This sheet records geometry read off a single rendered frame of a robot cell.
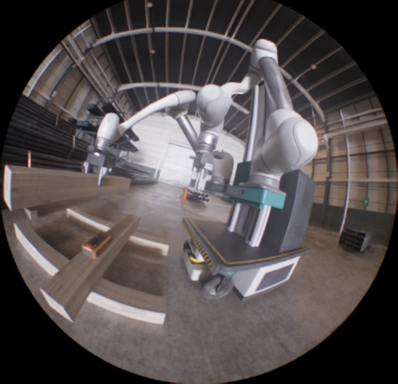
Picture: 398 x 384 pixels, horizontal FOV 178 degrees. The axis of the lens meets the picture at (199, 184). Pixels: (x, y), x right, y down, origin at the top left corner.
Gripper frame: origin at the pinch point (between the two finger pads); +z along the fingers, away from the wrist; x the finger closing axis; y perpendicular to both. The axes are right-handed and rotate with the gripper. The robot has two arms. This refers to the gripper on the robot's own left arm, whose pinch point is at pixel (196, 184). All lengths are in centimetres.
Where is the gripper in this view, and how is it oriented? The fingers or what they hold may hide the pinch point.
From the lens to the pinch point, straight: 55.8
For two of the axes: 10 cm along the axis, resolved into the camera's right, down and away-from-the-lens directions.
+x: 3.0, 0.5, -9.5
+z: -2.5, 9.7, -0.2
